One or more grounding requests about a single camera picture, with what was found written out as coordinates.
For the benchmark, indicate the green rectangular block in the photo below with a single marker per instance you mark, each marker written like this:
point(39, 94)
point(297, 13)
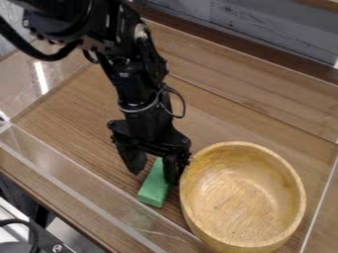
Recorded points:
point(155, 188)

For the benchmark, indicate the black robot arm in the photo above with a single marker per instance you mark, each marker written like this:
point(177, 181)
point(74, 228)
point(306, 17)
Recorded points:
point(109, 31)

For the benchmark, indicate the brown wooden bowl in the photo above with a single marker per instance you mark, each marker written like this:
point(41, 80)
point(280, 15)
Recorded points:
point(242, 198)

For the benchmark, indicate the clear acrylic tray wall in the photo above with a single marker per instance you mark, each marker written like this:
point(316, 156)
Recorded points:
point(248, 92)

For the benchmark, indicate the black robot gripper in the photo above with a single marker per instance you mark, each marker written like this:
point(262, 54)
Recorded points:
point(147, 133)

